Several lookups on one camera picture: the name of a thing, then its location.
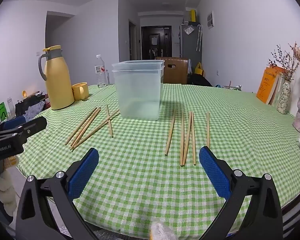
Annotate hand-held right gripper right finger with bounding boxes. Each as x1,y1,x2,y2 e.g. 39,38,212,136
199,146,283,240

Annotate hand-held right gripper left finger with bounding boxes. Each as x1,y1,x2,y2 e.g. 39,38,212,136
15,147,100,240

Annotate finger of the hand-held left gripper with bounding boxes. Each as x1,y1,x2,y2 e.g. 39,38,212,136
14,116,47,143
0,116,26,137

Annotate clear plastic container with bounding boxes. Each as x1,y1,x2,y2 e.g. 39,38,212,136
111,65,165,121
112,60,165,73

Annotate green box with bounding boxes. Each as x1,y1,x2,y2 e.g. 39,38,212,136
0,102,8,121

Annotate black cluttered rack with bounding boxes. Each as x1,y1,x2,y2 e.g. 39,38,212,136
15,92,49,121

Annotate yellow thermos jug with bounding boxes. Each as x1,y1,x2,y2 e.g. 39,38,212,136
38,45,75,110

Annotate yellow mug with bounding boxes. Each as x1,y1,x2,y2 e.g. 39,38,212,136
71,82,89,101

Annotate green checked tablecloth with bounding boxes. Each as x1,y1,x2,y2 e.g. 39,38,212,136
16,83,300,238

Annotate clear plastic bag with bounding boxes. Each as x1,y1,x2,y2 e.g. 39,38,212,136
149,218,177,240

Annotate clear water bottle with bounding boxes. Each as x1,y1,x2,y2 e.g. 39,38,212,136
95,54,110,88

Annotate black bag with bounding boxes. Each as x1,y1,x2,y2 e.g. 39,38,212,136
187,73,213,87

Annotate orange book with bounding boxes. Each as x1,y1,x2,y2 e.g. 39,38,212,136
256,66,285,104

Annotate floral ceramic vase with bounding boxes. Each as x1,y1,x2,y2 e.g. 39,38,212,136
277,80,292,115

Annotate pale book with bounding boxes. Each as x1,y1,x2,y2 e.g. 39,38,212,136
270,75,284,106

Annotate yellow tote bag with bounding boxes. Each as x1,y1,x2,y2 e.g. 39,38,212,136
195,62,206,77

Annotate wooden chair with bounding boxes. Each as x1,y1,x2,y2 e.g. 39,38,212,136
155,57,189,85

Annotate grey refrigerator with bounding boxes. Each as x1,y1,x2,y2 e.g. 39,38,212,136
180,24,202,67

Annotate dried berry branches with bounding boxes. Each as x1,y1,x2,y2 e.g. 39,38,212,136
268,44,300,82

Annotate white umbrella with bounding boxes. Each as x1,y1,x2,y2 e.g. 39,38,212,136
196,24,203,52

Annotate dark entrance door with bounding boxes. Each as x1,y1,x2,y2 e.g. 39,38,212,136
141,26,172,60

